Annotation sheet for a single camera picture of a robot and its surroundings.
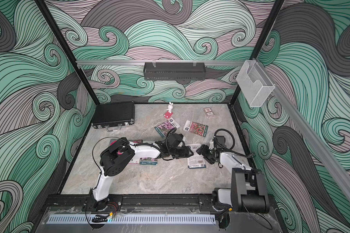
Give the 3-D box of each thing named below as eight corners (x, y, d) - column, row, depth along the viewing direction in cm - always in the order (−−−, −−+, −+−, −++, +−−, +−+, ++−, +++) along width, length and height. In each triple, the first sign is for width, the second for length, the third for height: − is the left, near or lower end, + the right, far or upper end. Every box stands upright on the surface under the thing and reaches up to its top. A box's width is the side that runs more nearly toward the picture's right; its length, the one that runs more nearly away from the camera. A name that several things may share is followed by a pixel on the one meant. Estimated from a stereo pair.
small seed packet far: (207, 117, 114) (208, 116, 112) (203, 109, 119) (203, 107, 118) (214, 116, 115) (214, 114, 113) (209, 108, 120) (209, 106, 119)
